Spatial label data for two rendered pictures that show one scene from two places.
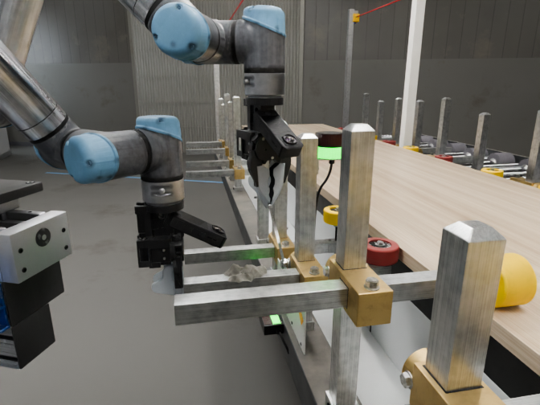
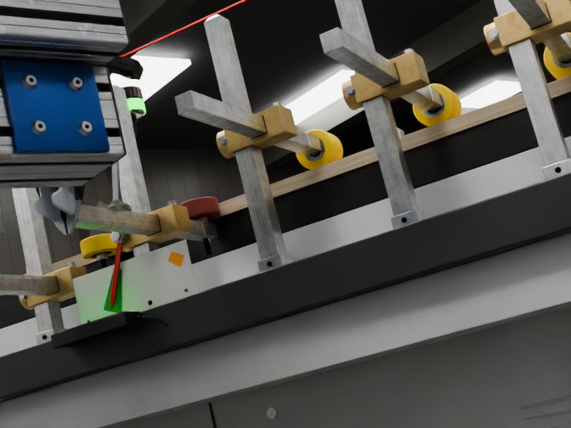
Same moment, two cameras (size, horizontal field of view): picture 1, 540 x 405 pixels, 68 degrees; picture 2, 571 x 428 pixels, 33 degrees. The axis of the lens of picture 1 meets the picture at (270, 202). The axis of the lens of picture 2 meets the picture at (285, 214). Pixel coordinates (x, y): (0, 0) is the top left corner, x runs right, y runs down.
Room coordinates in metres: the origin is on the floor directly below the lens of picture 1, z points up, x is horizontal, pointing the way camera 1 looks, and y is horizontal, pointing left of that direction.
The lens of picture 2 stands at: (-0.40, 1.18, 0.46)
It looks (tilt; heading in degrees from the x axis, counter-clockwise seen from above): 12 degrees up; 305
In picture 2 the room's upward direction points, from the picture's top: 14 degrees counter-clockwise
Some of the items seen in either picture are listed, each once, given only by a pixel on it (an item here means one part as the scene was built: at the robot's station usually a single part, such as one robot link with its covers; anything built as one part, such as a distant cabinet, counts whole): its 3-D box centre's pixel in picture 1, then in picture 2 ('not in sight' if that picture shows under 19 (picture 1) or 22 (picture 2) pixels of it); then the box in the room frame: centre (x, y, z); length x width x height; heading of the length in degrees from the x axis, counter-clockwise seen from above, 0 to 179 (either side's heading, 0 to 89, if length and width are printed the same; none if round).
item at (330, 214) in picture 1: (337, 227); (103, 262); (1.04, -0.19, 0.85); 0.08 x 0.08 x 0.11
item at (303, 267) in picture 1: (308, 272); (153, 228); (0.79, -0.08, 0.85); 0.13 x 0.06 x 0.05; 11
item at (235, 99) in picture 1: (237, 145); not in sight; (2.03, 0.17, 0.93); 0.03 x 0.03 x 0.48; 11
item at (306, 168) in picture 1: (304, 245); (137, 205); (0.81, -0.07, 0.90); 0.03 x 0.03 x 0.48; 11
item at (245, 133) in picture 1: (262, 129); not in sight; (0.79, 0.01, 1.15); 0.09 x 0.08 x 0.12; 31
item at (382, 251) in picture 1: (378, 266); (202, 227); (0.80, -0.23, 0.85); 0.08 x 0.08 x 0.11
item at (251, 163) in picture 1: (259, 163); not in sight; (0.76, 0.02, 1.09); 0.05 x 0.02 x 0.09; 121
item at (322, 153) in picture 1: (329, 151); (129, 109); (0.82, -0.12, 1.10); 0.06 x 0.06 x 0.02
